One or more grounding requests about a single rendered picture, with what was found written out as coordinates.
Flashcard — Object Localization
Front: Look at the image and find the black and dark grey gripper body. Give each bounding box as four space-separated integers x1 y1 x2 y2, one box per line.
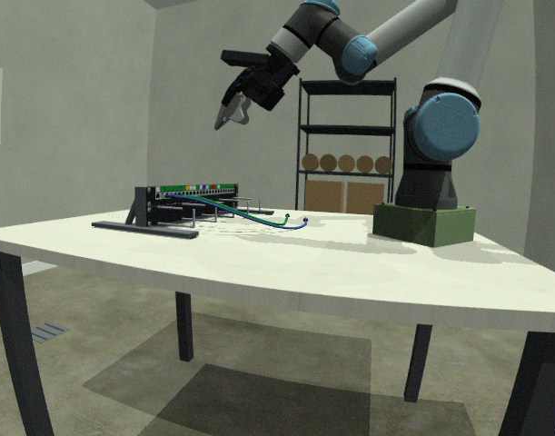
239 44 301 111

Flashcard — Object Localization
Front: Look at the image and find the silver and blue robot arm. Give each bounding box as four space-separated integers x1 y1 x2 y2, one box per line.
271 0 503 210

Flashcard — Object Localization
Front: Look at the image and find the dark grey port rack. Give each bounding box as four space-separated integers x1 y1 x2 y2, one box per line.
92 183 274 239

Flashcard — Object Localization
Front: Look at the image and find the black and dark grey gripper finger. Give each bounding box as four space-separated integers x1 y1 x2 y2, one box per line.
217 94 252 130
214 74 247 130

